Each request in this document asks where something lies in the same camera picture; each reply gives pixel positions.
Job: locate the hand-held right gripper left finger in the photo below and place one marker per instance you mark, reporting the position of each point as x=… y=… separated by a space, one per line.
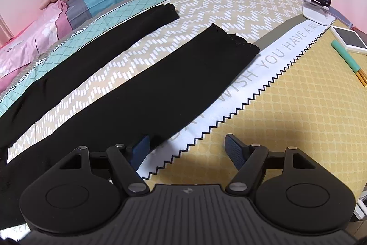
x=142 y=147

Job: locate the white phone stand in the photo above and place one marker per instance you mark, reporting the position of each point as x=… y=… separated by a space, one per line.
x=316 y=14

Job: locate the black pants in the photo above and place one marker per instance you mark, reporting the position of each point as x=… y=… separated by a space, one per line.
x=160 y=81

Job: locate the pink floral quilt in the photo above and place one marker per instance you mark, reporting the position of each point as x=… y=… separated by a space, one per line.
x=25 y=41

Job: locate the white flat tablet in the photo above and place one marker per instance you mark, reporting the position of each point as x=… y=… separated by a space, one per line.
x=351 y=39

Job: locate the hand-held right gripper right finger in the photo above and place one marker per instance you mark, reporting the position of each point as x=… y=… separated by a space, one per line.
x=233 y=148

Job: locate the patterned yellow teal bedspread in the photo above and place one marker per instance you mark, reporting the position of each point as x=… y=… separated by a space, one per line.
x=286 y=118

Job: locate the teal wooden stick bundle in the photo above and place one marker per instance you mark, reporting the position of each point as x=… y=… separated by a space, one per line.
x=347 y=60

